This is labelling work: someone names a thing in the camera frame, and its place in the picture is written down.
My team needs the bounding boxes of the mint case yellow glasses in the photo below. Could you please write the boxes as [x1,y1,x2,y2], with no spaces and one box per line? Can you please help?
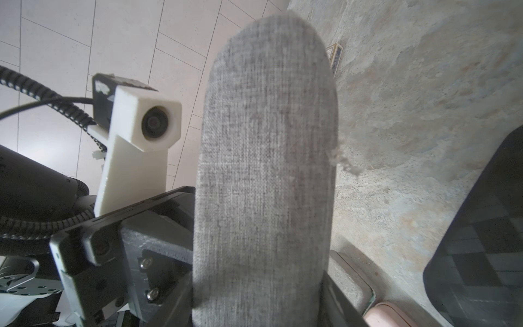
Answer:
[328,250,376,316]

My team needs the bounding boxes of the pink glasses case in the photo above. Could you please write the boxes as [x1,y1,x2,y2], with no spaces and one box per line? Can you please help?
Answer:
[363,302,417,327]

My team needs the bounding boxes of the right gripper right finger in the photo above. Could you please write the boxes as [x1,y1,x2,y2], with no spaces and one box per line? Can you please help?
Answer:
[320,272,368,327]

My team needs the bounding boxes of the beige case with glasses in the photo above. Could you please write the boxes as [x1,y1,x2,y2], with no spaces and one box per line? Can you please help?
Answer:
[192,12,339,326]

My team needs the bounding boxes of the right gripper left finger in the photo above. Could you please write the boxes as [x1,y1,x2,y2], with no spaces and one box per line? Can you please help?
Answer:
[145,272,193,327]

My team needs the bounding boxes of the playing card box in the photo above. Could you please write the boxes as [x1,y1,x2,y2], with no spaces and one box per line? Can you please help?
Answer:
[326,43,343,76]

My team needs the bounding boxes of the brown black glasses case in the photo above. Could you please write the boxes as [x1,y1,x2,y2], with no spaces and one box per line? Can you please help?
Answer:
[423,128,522,326]

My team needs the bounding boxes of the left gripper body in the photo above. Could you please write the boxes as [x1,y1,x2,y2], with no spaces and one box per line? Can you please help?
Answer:
[50,187,196,326]

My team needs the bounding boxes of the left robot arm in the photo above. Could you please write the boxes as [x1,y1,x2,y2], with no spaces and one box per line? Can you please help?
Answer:
[1,67,195,326]

